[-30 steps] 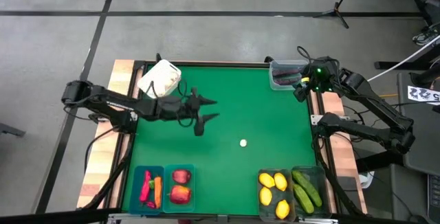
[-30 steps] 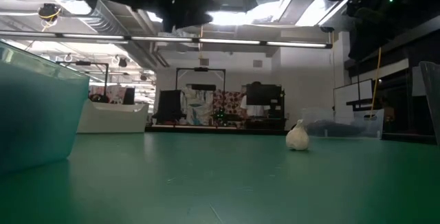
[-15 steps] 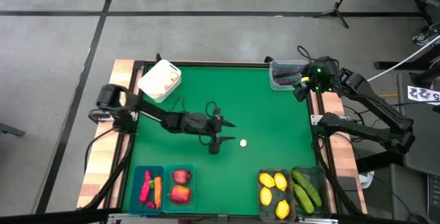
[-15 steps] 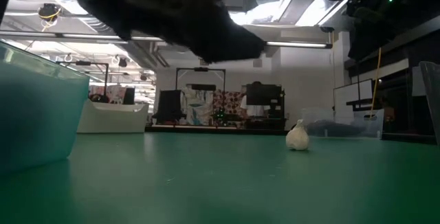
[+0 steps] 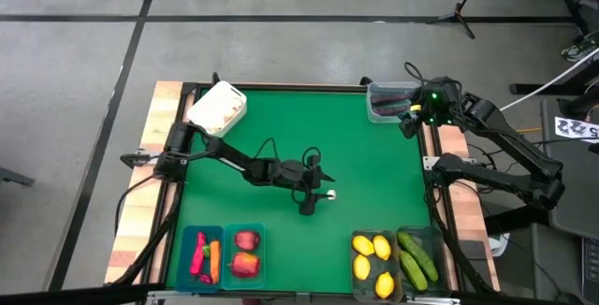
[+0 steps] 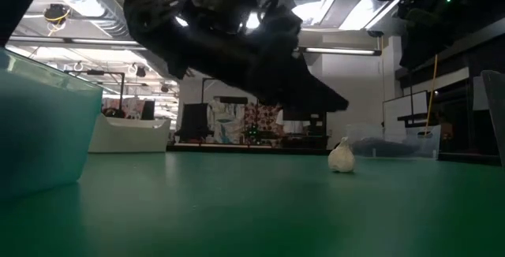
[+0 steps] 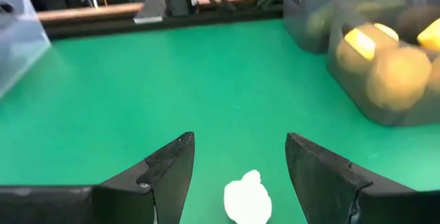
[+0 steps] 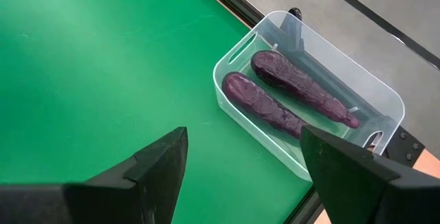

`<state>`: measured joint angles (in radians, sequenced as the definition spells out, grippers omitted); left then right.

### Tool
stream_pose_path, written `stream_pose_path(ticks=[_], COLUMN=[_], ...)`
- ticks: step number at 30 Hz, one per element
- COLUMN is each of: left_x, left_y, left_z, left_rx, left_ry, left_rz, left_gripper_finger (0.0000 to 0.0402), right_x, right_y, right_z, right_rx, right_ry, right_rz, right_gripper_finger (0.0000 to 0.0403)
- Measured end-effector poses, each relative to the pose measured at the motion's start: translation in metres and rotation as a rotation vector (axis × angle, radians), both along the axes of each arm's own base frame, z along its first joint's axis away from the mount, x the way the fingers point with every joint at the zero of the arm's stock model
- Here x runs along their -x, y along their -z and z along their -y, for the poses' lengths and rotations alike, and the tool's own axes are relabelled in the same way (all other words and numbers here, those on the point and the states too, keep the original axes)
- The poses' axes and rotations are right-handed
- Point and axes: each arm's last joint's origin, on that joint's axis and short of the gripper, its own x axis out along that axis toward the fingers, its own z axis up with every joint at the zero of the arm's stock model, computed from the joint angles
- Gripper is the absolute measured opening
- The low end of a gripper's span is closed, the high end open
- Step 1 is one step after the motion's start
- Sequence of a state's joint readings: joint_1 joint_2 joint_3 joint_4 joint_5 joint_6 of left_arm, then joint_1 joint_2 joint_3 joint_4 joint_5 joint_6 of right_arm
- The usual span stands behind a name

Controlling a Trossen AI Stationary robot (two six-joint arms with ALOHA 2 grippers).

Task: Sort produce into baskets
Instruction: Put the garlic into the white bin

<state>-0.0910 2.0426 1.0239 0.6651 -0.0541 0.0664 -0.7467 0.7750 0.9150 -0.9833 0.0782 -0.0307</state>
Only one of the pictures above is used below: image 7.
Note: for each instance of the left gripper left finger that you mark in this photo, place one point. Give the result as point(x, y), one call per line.
point(165, 182)

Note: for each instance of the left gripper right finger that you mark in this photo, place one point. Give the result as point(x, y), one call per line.
point(326, 182)

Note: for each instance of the white garlic bulb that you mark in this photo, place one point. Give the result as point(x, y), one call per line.
point(247, 200)

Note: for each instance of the light green cucumber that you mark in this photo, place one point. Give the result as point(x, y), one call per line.
point(319, 21)

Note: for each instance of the green table mat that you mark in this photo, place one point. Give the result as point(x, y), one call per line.
point(137, 97)

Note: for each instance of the smoky grey plastic bin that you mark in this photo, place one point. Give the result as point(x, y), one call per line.
point(350, 90)
point(299, 28)

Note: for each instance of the silver mounting plate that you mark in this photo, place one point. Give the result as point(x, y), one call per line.
point(149, 14)

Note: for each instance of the clear plastic bin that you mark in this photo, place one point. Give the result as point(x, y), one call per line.
point(20, 45)

